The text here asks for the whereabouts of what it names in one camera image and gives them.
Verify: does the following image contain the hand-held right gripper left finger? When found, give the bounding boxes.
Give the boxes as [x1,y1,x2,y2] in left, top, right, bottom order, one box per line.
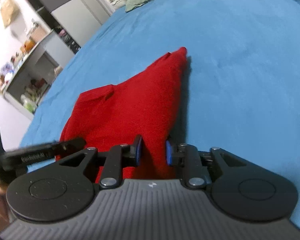
[56,134,143,189]

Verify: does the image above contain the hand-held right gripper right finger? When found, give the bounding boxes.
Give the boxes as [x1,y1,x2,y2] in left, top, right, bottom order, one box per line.
[166,140,248,189]

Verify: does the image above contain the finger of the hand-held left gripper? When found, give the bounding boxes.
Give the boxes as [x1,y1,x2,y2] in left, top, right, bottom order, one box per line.
[54,137,87,159]

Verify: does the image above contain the red knit sweater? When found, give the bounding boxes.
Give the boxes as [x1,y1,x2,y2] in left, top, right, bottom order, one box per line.
[59,47,188,184]

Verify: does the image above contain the green packet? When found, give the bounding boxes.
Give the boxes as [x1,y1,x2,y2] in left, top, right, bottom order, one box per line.
[21,95,37,113]

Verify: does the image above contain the white desk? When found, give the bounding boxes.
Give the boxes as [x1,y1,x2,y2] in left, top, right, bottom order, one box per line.
[0,29,65,120]

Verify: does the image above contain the orange toy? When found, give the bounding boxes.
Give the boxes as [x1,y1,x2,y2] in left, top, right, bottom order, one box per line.
[24,39,36,53]

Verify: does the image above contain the woven basket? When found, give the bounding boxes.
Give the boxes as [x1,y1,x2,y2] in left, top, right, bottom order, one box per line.
[31,26,48,43]

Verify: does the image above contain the white and grey wardrobe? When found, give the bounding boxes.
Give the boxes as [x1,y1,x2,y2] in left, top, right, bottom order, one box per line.
[11,0,115,55]

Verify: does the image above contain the beige tote bag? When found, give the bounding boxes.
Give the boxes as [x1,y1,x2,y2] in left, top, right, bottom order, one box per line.
[0,0,19,28]

